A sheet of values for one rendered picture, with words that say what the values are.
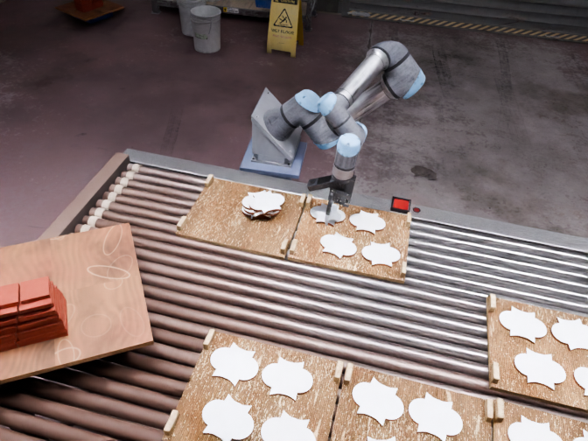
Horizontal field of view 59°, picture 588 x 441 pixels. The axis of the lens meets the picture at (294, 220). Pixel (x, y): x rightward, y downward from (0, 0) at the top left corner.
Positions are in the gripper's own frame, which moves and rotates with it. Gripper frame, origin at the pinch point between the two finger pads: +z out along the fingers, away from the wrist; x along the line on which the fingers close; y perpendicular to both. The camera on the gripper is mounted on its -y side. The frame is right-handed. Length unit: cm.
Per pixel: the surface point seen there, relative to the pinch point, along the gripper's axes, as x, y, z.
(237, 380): -77, -11, 0
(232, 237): -21.6, -31.0, 2.7
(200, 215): -13.7, -46.1, 3.7
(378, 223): -0.1, 19.5, -1.6
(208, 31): 312, -162, 83
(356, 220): -0.5, 11.2, -1.1
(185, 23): 343, -199, 95
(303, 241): -16.6, -5.8, 1.1
